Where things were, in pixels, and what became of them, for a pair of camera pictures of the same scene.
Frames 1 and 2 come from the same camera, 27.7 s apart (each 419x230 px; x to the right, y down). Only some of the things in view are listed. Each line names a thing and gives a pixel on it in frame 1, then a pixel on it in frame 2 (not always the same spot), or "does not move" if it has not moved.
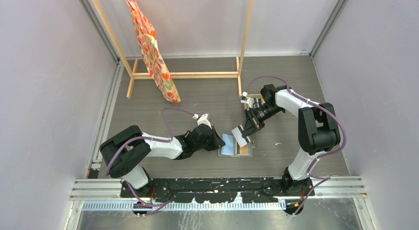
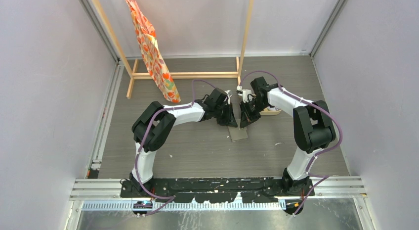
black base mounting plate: (221, 190) does not move
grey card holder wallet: (232, 148) to (236, 134)
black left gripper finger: (218, 141) to (231, 121)
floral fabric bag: (156, 66) does not move
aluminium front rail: (344, 187) does not move
